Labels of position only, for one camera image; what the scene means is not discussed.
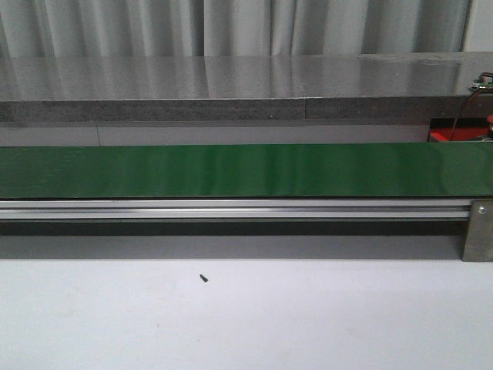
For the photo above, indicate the metal conveyor support bracket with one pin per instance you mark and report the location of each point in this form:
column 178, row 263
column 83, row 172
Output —
column 478, row 245

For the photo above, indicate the red bin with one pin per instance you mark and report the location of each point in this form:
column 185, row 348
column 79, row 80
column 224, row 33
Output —
column 468, row 129

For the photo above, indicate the small green circuit board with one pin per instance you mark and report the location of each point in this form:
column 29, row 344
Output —
column 483, row 83

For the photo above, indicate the aluminium conveyor rail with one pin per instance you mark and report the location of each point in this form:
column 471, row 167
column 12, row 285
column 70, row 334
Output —
column 235, row 209

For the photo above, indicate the grey curtain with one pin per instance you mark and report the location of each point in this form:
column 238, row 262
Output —
column 242, row 28

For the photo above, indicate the green conveyor belt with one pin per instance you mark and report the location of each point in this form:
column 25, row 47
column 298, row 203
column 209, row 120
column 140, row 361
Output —
column 456, row 169

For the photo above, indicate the grey stone shelf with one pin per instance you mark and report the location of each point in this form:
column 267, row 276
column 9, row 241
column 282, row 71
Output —
column 212, row 88

